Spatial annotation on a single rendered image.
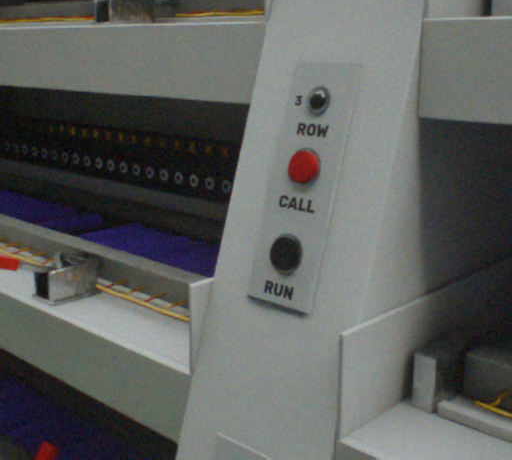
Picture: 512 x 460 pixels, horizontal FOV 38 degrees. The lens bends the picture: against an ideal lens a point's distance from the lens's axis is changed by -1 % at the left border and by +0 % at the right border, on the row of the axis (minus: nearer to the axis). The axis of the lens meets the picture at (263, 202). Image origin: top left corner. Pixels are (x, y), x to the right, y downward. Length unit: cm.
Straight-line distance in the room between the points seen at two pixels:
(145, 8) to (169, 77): 9
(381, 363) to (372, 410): 2
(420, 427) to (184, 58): 25
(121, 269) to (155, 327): 7
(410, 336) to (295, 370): 6
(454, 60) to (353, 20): 6
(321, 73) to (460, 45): 7
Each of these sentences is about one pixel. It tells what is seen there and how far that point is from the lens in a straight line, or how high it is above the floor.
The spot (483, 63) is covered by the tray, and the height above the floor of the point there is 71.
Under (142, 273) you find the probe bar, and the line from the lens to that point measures 51.
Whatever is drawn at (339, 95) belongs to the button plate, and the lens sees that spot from 36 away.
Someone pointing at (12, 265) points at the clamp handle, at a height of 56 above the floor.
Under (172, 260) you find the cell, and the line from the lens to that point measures 54.
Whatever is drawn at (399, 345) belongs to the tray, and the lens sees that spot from 37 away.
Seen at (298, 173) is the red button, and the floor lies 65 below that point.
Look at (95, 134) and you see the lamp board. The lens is 77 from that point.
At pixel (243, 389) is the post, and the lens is 38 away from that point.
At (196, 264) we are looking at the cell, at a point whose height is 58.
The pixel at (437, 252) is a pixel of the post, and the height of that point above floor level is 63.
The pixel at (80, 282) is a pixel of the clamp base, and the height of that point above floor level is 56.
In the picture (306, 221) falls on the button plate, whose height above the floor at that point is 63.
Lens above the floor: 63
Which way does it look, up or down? 1 degrees up
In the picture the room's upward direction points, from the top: 12 degrees clockwise
